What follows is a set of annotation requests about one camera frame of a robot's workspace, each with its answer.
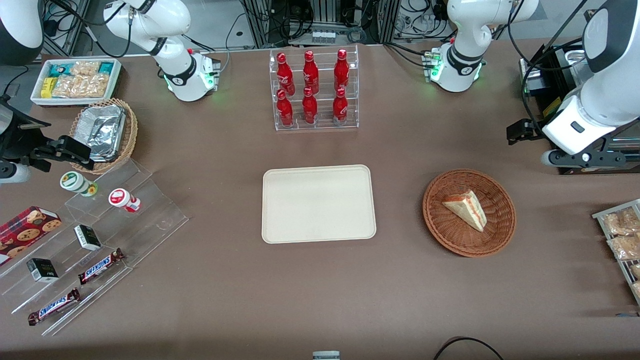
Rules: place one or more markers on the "grey terminal block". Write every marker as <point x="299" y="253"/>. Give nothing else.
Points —
<point x="323" y="37"/>

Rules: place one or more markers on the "grey box with green light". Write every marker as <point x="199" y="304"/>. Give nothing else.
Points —
<point x="531" y="70"/>

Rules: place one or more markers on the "small cracker bag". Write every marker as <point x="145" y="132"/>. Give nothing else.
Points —
<point x="86" y="68"/>

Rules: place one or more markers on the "Snickers chocolate bar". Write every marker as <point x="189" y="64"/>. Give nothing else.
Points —
<point x="100" y="267"/>
<point x="54" y="306"/>

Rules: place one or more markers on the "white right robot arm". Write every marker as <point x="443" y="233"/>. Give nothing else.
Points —
<point x="175" y="20"/>

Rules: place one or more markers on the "large brown wicker basket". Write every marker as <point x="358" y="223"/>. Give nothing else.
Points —
<point x="450" y="235"/>

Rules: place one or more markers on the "clear acrylic stepped display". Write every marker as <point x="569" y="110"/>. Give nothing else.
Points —
<point x="145" y="220"/>

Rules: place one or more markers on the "black hot food warmer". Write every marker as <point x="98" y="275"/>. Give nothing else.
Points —
<point x="560" y="80"/>

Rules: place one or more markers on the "aluminium frame post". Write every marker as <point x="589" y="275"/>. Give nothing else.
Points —
<point x="385" y="20"/>
<point x="260" y="25"/>
<point x="70" y="30"/>

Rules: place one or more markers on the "yellow snack packet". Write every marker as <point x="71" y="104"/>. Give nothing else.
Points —
<point x="47" y="88"/>

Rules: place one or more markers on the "clear acrylic bottle rack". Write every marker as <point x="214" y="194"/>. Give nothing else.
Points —
<point x="325" y="112"/>

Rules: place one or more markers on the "large teal snack packet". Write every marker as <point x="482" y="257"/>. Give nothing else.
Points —
<point x="60" y="69"/>

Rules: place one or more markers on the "red cap yogurt bottle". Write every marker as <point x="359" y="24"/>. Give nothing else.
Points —
<point x="121" y="198"/>

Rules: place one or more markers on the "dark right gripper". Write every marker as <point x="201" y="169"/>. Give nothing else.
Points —
<point x="14" y="135"/>

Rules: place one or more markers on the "aluminium foil container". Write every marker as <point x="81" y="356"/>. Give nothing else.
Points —
<point x="102" y="127"/>

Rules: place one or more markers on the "grey device at table edge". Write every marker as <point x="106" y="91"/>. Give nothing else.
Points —
<point x="326" y="355"/>

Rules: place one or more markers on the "stainless steel pan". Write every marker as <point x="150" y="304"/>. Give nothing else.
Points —
<point x="577" y="56"/>

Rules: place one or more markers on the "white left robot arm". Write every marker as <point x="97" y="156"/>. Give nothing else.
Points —
<point x="467" y="30"/>

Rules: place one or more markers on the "green cap yogurt bottle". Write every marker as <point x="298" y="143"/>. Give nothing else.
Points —
<point x="75" y="182"/>

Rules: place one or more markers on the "triangular sandwich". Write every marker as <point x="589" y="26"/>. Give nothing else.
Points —
<point x="467" y="207"/>

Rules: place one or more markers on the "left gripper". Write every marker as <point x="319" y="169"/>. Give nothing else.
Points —
<point x="534" y="131"/>

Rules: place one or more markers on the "cream plastic tray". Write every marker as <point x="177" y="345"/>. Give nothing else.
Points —
<point x="317" y="205"/>

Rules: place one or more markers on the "white snack tray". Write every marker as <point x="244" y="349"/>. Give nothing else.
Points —
<point x="36" y="97"/>

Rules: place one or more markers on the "small tan wicker basket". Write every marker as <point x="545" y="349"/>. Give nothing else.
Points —
<point x="131" y="135"/>

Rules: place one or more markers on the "small teal snack packet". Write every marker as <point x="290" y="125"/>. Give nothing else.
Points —
<point x="106" y="67"/>

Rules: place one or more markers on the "large cracker bag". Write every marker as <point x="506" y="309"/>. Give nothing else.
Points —
<point x="82" y="86"/>

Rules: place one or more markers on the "small black box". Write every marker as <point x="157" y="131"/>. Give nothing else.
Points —
<point x="88" y="238"/>
<point x="42" y="270"/>

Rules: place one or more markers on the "red cookie box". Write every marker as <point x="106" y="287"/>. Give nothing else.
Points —
<point x="25" y="232"/>

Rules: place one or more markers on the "red cola bottle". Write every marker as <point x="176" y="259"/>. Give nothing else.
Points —
<point x="340" y="108"/>
<point x="310" y="109"/>
<point x="341" y="72"/>
<point x="285" y="75"/>
<point x="285" y="111"/>
<point x="310" y="75"/>

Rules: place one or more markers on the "clear bag of fried snacks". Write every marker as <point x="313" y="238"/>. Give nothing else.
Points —
<point x="635" y="271"/>
<point x="622" y="222"/>
<point x="637" y="289"/>
<point x="625" y="247"/>

